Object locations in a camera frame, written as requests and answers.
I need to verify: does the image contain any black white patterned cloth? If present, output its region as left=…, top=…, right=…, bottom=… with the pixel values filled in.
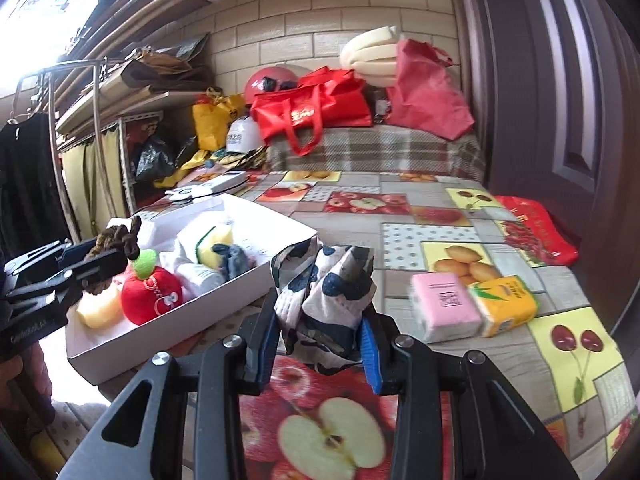
left=270, top=236, right=378, bottom=376

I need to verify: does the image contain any plaid blanket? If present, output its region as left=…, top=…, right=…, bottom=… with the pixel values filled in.
left=267, top=125, right=486, bottom=183

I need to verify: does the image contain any dark brown door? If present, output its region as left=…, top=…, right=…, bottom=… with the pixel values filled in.
left=442, top=0, right=640, bottom=331

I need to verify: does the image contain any cream round sponge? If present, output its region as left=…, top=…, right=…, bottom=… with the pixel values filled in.
left=76, top=285, right=123, bottom=330

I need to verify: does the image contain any white cardboard box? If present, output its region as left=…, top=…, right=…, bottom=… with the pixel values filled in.
left=65, top=192, right=319, bottom=373

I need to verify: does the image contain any metal clothes rack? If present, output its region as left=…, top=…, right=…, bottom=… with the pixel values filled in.
left=12, top=57, right=131, bottom=241

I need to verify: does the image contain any yellow bag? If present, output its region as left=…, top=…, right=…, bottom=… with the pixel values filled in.
left=192, top=87, right=246, bottom=152

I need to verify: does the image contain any black hanging garment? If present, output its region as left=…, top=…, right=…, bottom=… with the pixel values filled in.
left=0, top=112, right=71, bottom=261

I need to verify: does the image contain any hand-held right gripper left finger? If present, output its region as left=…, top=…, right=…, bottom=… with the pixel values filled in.
left=57, top=287, right=281, bottom=480

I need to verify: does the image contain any red helmet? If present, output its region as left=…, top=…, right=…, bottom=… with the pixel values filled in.
left=243, top=65, right=301, bottom=108

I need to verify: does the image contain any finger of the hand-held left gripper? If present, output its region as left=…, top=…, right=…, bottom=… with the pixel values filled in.
left=4, top=240, right=98, bottom=277
left=5, top=249, right=130, bottom=313

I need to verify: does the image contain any red thin fabric bag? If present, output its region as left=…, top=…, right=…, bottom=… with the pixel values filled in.
left=385, top=38, right=476, bottom=142

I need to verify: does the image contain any stack of wooden boards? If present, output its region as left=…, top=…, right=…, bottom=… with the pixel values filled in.
left=52, top=30, right=216, bottom=133

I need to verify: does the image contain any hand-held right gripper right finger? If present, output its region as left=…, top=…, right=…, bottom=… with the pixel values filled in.
left=357, top=310, right=581, bottom=480

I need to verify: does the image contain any red plush apple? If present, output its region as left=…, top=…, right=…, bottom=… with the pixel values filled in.
left=121, top=250, right=185, bottom=326

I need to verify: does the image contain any black plastic bag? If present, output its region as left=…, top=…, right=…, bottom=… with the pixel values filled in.
left=135, top=135, right=176, bottom=182

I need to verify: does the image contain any fruit print tablecloth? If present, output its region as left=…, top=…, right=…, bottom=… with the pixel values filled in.
left=97, top=167, right=631, bottom=480

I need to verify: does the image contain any grey blue sock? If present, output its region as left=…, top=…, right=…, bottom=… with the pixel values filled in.
left=211, top=242, right=252, bottom=279

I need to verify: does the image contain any white helmet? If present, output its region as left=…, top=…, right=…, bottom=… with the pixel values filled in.
left=225, top=115, right=264, bottom=156

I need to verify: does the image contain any brown braided rope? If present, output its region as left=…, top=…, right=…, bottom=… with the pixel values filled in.
left=82, top=216, right=142, bottom=296

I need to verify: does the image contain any yellow curtain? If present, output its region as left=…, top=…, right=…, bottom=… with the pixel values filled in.
left=60, top=127, right=126, bottom=238

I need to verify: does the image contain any metal shelf rack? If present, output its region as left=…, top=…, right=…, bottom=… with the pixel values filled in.
left=55, top=110, right=166, bottom=221

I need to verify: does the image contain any red tote bag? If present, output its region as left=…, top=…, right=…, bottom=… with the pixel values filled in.
left=249, top=66, right=373, bottom=157

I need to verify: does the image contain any cream foam roll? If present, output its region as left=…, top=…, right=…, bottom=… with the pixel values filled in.
left=339, top=25, right=403, bottom=87

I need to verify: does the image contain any yellow green scrub sponge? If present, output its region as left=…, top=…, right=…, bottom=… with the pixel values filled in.
left=192, top=224, right=235, bottom=265

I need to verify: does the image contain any white round device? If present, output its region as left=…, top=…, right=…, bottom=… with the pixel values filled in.
left=164, top=185, right=201, bottom=204

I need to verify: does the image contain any white remote device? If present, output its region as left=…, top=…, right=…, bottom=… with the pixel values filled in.
left=192, top=170, right=248, bottom=200

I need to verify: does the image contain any pink tissue pack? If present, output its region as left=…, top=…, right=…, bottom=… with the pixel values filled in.
left=410, top=272, right=483, bottom=343

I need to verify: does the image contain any yellow cloth pile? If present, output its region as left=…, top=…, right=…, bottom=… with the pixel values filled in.
left=152, top=147, right=271, bottom=188

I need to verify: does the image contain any yellow tissue pack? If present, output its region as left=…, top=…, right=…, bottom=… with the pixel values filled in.
left=467, top=275, right=539, bottom=338

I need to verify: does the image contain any red plastic packet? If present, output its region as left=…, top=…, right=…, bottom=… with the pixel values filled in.
left=495, top=195, right=581, bottom=267

